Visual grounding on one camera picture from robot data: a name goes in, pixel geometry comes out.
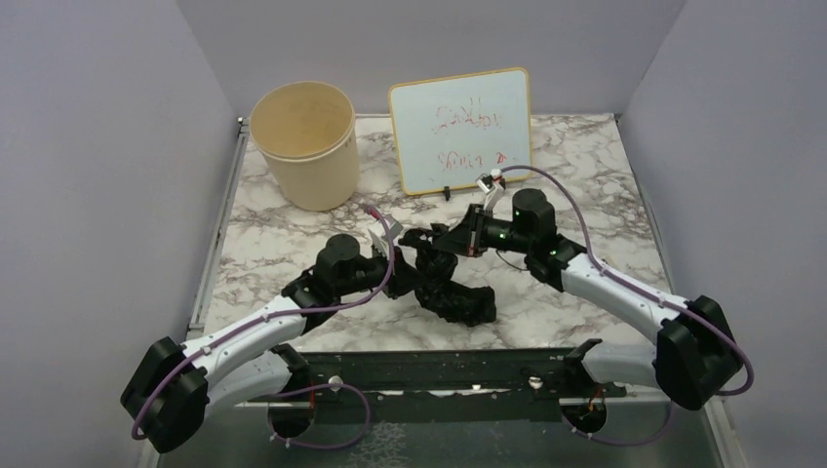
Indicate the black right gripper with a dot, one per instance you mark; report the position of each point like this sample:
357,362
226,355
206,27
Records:
467,237

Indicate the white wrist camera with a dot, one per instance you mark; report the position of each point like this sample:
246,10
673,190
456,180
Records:
383,233
493,186

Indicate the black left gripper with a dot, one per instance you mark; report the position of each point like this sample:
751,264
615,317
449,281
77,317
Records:
404,278

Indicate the yellow framed whiteboard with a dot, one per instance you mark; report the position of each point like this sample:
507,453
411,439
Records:
450,130

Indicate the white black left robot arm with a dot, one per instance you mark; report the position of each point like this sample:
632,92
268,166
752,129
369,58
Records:
176,386

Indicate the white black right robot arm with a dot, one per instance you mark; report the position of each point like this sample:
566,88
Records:
690,355

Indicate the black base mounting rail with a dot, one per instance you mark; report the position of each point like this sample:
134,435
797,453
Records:
437,386

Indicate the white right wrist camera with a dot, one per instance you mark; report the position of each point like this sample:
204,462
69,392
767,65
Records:
493,186

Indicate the beige cylindrical trash bin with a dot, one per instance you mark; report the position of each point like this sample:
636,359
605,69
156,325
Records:
305,132

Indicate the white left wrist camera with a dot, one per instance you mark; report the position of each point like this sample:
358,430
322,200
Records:
383,233

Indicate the black plastic trash bag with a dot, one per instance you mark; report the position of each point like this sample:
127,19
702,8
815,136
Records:
459,300

